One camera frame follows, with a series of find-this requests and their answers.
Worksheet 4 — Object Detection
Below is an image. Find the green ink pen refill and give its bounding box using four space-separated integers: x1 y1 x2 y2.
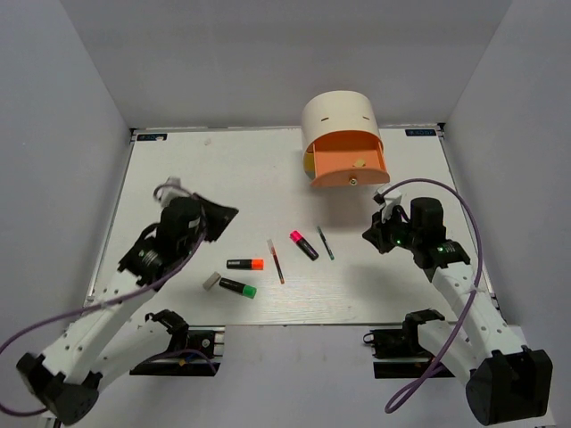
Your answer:
316 226 335 261

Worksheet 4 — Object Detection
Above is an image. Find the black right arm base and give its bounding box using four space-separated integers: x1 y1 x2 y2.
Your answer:
363 328 434 380

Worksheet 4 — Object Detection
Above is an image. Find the orange cap black highlighter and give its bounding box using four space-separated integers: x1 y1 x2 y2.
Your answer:
226 259 264 270

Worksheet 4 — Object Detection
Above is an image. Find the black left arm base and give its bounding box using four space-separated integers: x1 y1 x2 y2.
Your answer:
129 326 225 377

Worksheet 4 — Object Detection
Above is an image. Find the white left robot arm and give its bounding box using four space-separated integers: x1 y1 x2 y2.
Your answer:
16 193 238 425

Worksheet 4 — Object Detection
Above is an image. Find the cream round drawer cabinet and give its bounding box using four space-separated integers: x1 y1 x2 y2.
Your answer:
301 90 390 188

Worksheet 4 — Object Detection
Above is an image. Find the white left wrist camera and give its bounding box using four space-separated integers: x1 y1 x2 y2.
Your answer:
153 177 190 204

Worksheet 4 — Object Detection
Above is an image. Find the pink cap black highlighter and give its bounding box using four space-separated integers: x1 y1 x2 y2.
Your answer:
290 230 319 261

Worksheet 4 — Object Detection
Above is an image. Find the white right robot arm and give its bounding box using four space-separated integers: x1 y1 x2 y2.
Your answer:
362 193 553 425

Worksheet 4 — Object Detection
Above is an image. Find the green cap black highlighter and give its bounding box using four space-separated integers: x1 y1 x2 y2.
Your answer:
219 277 257 299

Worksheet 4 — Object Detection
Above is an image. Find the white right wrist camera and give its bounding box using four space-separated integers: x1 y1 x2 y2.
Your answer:
373 185 402 222

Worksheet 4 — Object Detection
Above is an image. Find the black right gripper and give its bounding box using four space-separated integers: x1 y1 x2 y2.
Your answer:
364 204 422 254

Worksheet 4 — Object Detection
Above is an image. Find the grey white eraser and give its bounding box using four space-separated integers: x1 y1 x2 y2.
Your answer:
203 272 221 292

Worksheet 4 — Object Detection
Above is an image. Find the red ink pen refill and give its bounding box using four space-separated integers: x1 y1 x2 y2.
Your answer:
267 239 285 284

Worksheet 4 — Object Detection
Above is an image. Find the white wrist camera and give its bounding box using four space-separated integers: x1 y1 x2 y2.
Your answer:
153 177 190 204
373 185 402 222

